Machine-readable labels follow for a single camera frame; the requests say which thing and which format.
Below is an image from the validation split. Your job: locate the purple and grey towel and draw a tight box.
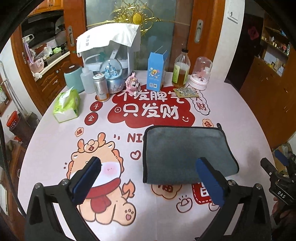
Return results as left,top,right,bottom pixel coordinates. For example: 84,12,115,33
142,123,239,185

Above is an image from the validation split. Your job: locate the printed pink tablecloth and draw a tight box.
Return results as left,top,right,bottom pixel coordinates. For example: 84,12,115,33
18,72,273,240

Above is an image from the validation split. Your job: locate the green tissue pack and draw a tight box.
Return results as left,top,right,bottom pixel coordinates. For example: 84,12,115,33
53,88,80,123

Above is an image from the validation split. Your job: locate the silver drink can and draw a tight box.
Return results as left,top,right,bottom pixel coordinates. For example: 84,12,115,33
93,73,110,102

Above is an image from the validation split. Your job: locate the blister pill pack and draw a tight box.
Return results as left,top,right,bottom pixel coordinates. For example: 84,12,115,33
173,87,199,98

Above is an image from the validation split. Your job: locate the teal round container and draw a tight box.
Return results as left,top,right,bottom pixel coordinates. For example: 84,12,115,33
64,64,84,93

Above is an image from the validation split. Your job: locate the clear plastic bottle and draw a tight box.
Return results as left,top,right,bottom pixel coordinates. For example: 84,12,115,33
80,67,95,94

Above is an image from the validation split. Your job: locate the pink block figurine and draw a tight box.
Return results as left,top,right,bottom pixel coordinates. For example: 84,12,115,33
125,72,141,96

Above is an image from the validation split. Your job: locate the pink glass dome ornament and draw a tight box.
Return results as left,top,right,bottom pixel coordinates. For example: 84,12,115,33
188,57,213,91

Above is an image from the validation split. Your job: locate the castle snow globe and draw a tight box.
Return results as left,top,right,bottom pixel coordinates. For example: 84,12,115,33
99,59,125,94

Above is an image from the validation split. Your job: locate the glass bottle amber liquid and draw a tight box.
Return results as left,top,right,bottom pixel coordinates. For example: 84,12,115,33
171,48,191,88

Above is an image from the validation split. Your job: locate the blue cardboard box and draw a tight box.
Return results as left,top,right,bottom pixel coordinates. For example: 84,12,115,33
147,46,169,92

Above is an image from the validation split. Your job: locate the white covered rack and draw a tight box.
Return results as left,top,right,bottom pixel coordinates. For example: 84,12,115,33
76,23,140,78

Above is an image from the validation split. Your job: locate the gold sun wall ornament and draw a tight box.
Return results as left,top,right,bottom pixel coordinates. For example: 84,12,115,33
86,1,190,36

